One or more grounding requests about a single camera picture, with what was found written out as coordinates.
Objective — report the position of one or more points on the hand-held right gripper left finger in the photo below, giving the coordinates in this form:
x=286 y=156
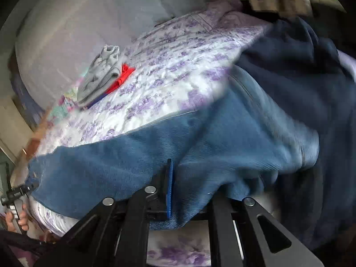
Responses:
x=170 y=189

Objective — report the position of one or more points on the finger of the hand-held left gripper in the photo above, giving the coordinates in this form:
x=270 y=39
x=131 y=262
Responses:
x=17 y=193

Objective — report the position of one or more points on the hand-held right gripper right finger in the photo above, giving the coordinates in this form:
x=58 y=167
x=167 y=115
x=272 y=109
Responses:
x=222 y=219

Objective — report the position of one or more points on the blue sweatshirt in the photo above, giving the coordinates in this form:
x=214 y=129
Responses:
x=194 y=150

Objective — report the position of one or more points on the person's left hand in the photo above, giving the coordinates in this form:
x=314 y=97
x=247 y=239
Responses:
x=14 y=222

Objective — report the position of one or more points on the pastel patterned cloth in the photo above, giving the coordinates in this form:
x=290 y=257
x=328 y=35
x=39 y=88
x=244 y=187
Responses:
x=65 y=101

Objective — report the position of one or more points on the red folded garment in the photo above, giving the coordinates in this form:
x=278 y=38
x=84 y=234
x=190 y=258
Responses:
x=122 y=79

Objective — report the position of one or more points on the purple floral bed sheet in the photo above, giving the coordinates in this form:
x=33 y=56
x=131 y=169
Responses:
x=172 y=61

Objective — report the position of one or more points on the grey folded garment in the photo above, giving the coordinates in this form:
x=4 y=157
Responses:
x=100 y=78

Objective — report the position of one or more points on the dark navy garment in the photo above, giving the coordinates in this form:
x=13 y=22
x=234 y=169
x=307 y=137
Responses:
x=306 y=75

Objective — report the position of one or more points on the grey upholstered headboard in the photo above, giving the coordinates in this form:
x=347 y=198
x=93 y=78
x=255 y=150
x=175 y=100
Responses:
x=69 y=19

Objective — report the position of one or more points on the purple floral pillow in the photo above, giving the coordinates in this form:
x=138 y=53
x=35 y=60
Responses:
x=222 y=11

